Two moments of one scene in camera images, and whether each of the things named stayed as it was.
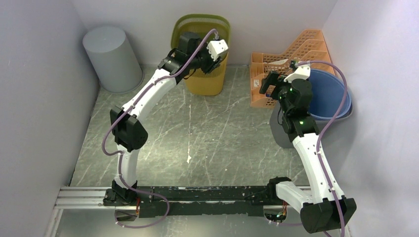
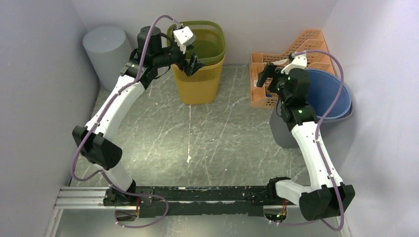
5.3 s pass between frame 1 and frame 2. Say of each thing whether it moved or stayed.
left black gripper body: moved
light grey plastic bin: stayed
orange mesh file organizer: stayed
